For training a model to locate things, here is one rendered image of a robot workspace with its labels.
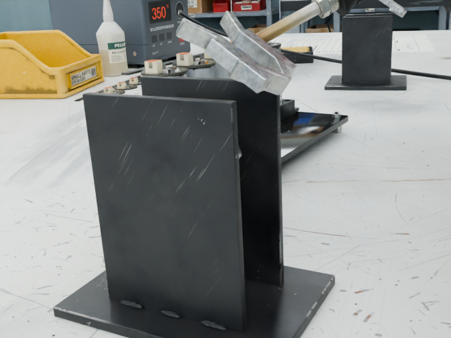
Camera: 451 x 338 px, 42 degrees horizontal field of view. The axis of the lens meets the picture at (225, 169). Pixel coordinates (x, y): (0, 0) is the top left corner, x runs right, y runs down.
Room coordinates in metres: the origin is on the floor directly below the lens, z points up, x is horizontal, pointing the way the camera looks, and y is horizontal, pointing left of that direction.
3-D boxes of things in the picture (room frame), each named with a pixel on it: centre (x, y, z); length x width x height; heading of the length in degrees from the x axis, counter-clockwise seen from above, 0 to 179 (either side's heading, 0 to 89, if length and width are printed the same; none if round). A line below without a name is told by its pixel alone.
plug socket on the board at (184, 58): (0.33, 0.02, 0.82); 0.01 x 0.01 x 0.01; 57
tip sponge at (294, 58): (0.76, -0.08, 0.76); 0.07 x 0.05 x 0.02; 82
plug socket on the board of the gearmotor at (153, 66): (0.31, 0.03, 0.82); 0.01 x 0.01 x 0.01; 57
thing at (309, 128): (0.35, -0.02, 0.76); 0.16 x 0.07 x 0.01; 147
